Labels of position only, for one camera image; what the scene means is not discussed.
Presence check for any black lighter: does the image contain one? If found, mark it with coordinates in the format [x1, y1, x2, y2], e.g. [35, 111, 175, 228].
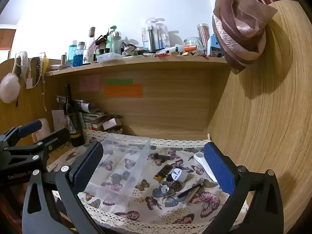
[153, 164, 171, 181]

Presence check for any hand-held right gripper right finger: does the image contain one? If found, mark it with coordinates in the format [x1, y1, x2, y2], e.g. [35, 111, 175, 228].
[203, 142, 284, 234]

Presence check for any clear plastic box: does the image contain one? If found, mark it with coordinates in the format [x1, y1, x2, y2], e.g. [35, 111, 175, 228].
[84, 133, 151, 200]

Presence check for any black hair clip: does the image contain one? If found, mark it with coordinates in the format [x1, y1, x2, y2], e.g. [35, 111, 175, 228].
[147, 152, 171, 164]

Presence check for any clear lidded container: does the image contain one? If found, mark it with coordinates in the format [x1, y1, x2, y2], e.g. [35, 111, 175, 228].
[96, 52, 122, 62]

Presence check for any clear glass jar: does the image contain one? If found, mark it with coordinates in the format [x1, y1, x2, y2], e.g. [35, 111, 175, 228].
[184, 37, 201, 54]

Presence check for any brown wooden cabinet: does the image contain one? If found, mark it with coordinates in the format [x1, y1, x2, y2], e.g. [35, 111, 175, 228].
[0, 24, 16, 59]

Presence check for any pink scarf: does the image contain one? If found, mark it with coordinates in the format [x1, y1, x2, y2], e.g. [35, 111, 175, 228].
[186, 0, 278, 75]

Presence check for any white fluffy band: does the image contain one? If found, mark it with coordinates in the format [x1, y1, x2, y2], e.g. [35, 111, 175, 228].
[15, 51, 29, 75]

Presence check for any green bottle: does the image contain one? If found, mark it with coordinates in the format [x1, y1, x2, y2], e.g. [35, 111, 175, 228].
[106, 26, 122, 54]

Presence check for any blue liquid bottle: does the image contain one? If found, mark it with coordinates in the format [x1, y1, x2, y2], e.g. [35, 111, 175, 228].
[73, 49, 85, 67]

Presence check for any hanging lace ribbon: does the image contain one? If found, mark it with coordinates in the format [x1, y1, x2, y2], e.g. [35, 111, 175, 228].
[28, 57, 49, 87]

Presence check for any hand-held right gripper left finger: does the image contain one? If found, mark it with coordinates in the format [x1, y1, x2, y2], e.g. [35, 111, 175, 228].
[22, 141, 105, 234]

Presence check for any blue box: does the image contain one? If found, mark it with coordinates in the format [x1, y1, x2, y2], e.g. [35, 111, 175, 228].
[207, 34, 223, 54]

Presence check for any dark wine bottle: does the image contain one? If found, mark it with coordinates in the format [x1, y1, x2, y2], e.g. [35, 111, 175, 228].
[63, 83, 84, 147]

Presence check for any pink sticky note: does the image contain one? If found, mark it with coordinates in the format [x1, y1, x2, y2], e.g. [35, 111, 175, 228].
[79, 75, 100, 92]

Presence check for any white printed bottle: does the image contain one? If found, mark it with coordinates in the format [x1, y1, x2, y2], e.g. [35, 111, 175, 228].
[83, 27, 97, 65]

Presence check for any white plastic tool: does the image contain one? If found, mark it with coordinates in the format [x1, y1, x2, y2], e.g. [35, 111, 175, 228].
[193, 152, 217, 183]

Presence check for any butterfly print tablecloth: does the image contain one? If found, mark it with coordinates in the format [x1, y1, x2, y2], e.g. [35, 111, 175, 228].
[46, 129, 246, 234]

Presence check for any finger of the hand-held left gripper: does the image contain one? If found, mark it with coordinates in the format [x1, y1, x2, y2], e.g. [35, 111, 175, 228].
[0, 120, 43, 152]
[0, 127, 72, 170]

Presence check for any silver key ring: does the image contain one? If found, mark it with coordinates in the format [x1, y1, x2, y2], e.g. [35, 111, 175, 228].
[158, 184, 176, 198]

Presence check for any white paper note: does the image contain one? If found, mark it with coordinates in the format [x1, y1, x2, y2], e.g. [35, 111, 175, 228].
[51, 110, 66, 132]

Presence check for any clear blister pack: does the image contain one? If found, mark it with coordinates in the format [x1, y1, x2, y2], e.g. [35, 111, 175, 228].
[141, 18, 171, 53]

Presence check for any stack of magazines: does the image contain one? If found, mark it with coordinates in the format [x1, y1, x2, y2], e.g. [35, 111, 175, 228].
[56, 95, 123, 133]

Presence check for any clear tube of pink sticks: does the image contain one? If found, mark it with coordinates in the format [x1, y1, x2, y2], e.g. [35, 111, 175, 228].
[197, 24, 210, 54]

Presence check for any orange sticky note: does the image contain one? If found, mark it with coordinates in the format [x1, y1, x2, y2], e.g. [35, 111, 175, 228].
[104, 84, 144, 98]

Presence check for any white plug adapter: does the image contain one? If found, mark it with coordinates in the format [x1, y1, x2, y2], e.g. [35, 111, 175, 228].
[169, 168, 189, 182]

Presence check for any white fluffy pompom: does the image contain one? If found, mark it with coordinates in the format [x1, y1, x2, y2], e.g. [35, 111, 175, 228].
[0, 73, 20, 103]

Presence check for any black pen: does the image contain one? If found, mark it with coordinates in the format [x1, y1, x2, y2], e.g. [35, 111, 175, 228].
[177, 182, 204, 199]

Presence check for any green sticky note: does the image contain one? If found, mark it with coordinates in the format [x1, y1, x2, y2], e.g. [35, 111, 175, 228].
[105, 78, 134, 85]

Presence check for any small white box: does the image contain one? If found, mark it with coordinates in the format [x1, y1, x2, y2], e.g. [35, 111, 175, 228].
[102, 118, 117, 130]

